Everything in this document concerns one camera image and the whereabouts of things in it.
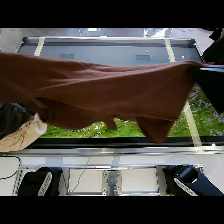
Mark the brown T-shirt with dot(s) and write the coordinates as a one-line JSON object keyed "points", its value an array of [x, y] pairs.
{"points": [[100, 93]]}

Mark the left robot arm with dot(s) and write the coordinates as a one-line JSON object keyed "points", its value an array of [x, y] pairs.
{"points": [[33, 182]]}

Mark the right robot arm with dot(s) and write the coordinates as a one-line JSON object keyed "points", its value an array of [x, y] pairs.
{"points": [[193, 181]]}

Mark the beige garment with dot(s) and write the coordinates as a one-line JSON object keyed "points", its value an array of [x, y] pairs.
{"points": [[20, 138]]}

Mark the dark grey garment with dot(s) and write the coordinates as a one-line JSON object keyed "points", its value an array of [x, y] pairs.
{"points": [[11, 118]]}

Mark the silver frame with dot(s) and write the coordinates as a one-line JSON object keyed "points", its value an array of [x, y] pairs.
{"points": [[110, 152]]}

